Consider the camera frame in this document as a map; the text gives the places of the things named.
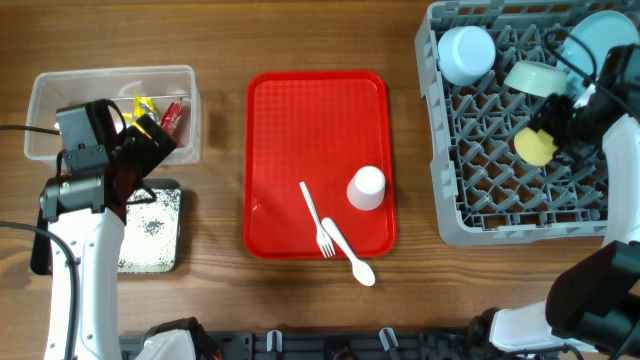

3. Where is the green bowl with rice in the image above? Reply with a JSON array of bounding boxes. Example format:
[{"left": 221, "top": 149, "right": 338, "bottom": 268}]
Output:
[{"left": 504, "top": 60, "right": 567, "bottom": 97}]

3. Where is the yellow foil wrapper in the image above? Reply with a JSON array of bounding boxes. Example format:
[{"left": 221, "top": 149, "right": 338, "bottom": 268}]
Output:
[{"left": 122, "top": 95, "right": 159, "bottom": 125}]

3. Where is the red serving tray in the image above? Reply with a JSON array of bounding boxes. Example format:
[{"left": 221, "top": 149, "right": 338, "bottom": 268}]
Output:
[{"left": 242, "top": 70, "right": 397, "bottom": 259}]

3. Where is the yellow upturned cup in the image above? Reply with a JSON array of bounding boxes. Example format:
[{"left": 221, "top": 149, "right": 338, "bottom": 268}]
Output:
[{"left": 514, "top": 127, "right": 558, "bottom": 167}]

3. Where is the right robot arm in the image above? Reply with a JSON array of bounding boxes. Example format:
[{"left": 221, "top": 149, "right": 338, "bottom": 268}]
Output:
[{"left": 474, "top": 45, "right": 639, "bottom": 359}]

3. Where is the light blue bowl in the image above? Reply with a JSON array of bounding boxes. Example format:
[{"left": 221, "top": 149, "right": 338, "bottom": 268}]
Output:
[{"left": 437, "top": 26, "right": 496, "bottom": 86}]

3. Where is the white plastic spoon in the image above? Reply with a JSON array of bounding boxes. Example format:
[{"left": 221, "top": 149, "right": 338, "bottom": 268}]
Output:
[{"left": 321, "top": 217, "right": 376, "bottom": 287}]

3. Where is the left black cable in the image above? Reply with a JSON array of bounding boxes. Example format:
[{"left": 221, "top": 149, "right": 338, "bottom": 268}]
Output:
[{"left": 0, "top": 124, "right": 81, "bottom": 360}]

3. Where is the red snack wrapper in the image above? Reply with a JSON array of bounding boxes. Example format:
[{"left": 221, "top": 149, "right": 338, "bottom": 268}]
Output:
[{"left": 160, "top": 98, "right": 185, "bottom": 137}]

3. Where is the white plastic fork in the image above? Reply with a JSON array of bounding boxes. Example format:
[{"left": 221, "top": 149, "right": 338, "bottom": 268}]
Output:
[{"left": 299, "top": 182, "right": 336, "bottom": 258}]

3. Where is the light blue plate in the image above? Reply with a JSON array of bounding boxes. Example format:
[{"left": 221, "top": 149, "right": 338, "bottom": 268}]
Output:
[{"left": 561, "top": 10, "right": 639, "bottom": 75}]

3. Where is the black waste tray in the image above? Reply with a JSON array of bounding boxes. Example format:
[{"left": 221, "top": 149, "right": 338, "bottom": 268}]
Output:
[{"left": 30, "top": 179, "right": 183, "bottom": 275}]

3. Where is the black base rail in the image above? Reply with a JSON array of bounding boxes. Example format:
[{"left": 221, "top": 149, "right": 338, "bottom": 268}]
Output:
[{"left": 113, "top": 327, "right": 586, "bottom": 360}]

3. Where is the clear plastic bin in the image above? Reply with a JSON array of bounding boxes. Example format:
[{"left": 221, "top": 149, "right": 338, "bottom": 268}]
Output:
[{"left": 26, "top": 65, "right": 203, "bottom": 166}]

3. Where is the grey dishwasher rack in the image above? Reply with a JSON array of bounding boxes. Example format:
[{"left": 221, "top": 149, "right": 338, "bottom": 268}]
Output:
[{"left": 414, "top": 1, "right": 639, "bottom": 246}]

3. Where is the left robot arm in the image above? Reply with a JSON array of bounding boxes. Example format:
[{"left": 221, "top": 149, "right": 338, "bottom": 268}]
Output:
[{"left": 40, "top": 99, "right": 176, "bottom": 359}]

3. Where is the white upturned cup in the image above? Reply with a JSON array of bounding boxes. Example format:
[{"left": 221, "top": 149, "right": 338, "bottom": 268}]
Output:
[{"left": 347, "top": 166, "right": 386, "bottom": 211}]

